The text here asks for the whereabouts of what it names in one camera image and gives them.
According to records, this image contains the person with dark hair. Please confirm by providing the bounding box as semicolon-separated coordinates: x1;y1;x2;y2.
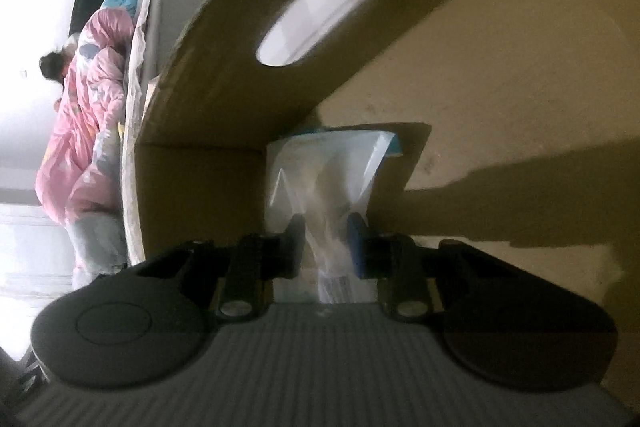
39;32;79;84

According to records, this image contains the white striped rolled blanket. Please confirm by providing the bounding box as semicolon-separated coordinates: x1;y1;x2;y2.
120;0;163;267

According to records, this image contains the large brown cardboard box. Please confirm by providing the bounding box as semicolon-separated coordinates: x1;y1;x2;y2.
137;0;639;405

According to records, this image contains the clear packaged cloth bag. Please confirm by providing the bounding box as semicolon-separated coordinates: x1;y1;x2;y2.
265;130;402;305

